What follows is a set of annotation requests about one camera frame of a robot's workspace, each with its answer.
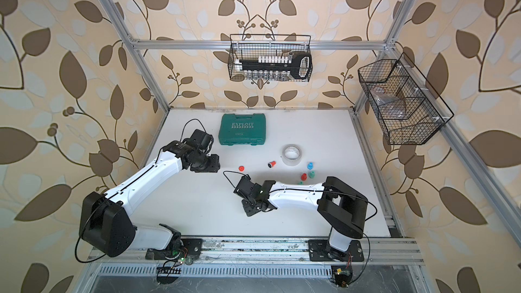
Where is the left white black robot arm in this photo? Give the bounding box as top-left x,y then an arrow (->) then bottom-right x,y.
79,141 -> 221,257

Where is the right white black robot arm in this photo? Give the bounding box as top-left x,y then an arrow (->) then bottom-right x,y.
233,175 -> 374,263

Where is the green plastic tool case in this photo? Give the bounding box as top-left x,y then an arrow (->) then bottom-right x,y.
218,113 -> 267,146

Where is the clear tape roll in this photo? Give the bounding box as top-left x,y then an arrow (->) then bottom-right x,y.
282,145 -> 302,167

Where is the black white tool in basket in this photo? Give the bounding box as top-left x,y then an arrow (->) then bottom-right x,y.
229,52 -> 313,81

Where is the plastic bag in basket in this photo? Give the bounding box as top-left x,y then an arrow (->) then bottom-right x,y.
371,87 -> 406,119

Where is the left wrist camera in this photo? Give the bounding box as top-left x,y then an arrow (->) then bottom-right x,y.
183,130 -> 214,155

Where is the centre black wire basket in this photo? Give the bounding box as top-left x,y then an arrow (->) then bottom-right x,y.
227,33 -> 313,83

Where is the black wire basket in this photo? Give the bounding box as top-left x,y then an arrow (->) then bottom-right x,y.
358,53 -> 455,145
227,33 -> 313,83

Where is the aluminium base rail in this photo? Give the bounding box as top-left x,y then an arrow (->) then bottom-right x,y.
86,237 -> 425,279

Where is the right black wire basket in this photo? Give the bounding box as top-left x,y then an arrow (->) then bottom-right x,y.
358,53 -> 455,145

